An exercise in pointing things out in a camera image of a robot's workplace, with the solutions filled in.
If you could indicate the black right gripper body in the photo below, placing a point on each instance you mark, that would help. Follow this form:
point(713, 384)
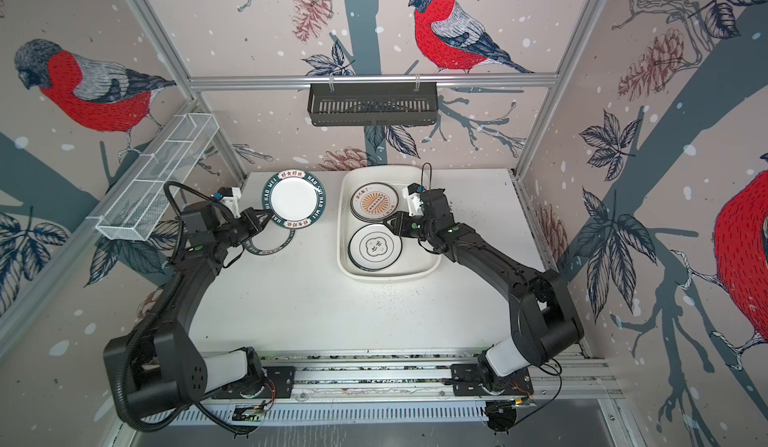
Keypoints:
point(414, 226)

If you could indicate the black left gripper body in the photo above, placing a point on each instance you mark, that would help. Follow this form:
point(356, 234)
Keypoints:
point(245, 227)

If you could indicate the green rim plate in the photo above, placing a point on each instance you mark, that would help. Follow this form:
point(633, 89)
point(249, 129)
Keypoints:
point(296, 198)
point(271, 240)

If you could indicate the white plate black flower outline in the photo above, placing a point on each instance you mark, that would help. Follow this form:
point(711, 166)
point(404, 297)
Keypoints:
point(374, 247)

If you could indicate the large orange sunburst plate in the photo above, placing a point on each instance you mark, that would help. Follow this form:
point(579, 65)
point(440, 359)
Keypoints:
point(374, 201)

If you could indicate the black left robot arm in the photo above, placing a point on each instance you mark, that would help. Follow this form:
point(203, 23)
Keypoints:
point(156, 372)

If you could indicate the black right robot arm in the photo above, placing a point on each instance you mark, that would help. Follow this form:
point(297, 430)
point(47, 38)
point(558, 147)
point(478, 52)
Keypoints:
point(543, 318)

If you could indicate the white plastic bin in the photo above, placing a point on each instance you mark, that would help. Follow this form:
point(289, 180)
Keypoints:
point(414, 262)

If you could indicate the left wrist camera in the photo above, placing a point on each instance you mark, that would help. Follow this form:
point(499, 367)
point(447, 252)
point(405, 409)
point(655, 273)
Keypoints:
point(229, 197)

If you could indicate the white mesh wall shelf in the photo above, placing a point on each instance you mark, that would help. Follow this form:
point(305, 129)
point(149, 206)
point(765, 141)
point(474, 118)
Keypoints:
point(140, 206)

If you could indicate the black hanging wire basket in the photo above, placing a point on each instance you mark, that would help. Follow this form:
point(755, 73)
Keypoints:
point(373, 104)

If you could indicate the aluminium front rail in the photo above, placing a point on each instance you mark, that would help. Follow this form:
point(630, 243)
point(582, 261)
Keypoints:
point(405, 376)

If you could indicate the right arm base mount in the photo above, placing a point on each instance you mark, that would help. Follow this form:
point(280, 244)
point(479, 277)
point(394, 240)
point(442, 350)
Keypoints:
point(475, 380)

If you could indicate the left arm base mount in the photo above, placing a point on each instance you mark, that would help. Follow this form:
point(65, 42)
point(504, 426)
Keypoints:
point(278, 384)

